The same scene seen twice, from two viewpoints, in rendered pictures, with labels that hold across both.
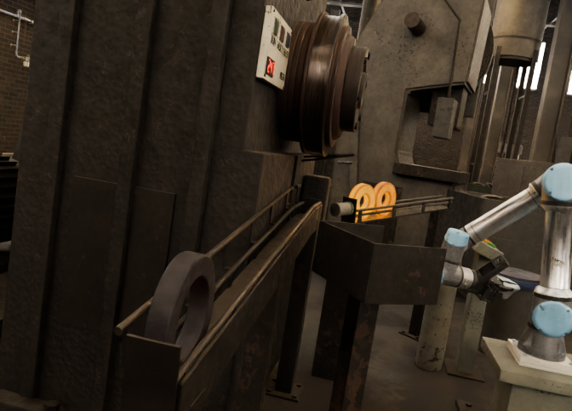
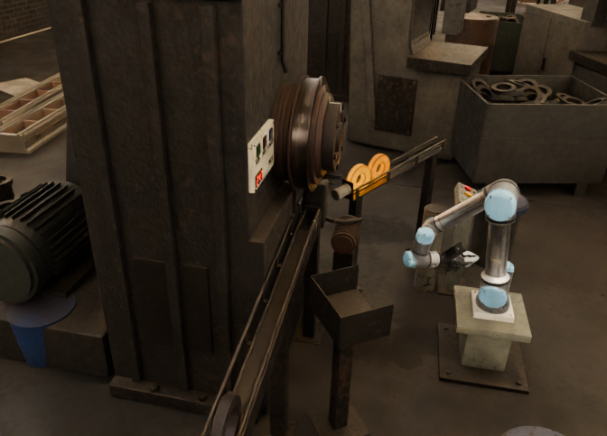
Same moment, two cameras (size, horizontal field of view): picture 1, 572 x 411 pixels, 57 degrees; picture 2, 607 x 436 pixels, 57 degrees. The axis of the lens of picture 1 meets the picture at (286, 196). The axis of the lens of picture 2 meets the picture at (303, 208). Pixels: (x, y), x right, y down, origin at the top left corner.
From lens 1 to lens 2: 1.07 m
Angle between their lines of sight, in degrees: 22
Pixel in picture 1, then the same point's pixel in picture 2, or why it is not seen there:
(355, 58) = (329, 125)
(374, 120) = (386, 12)
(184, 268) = (221, 420)
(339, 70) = (315, 143)
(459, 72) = not seen: outside the picture
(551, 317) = (490, 297)
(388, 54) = not seen: outside the picture
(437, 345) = (429, 274)
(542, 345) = not seen: hidden behind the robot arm
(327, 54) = (303, 137)
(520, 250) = (523, 145)
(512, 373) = (465, 328)
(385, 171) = (399, 64)
